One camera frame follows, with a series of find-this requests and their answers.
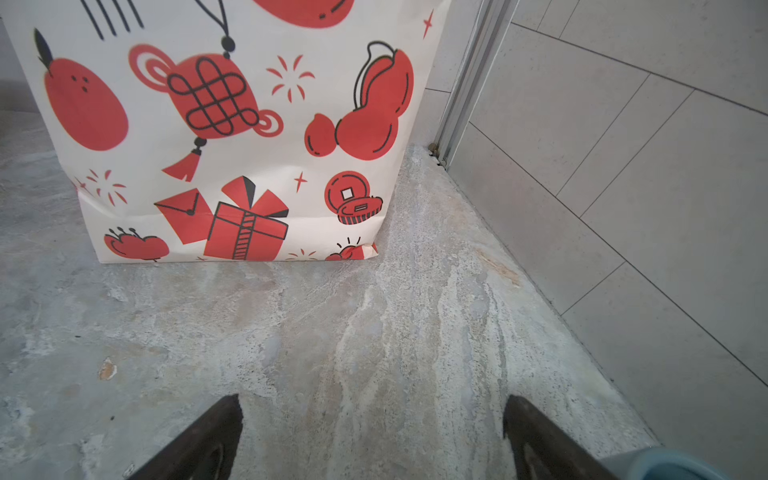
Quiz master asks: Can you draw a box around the aluminium corner post right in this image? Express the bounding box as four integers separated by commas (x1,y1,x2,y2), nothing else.
428,0,519,170

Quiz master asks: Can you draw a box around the white red printed paper bag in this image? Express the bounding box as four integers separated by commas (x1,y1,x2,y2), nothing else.
1,1,450,263

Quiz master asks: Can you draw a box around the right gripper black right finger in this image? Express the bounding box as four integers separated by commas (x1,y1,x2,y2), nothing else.
503,395,616,479

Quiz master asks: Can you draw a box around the blue-grey ceramic cup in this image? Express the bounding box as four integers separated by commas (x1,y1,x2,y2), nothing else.
599,447,728,480

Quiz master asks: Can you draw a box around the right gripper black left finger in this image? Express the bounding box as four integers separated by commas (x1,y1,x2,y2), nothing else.
129,394,243,480

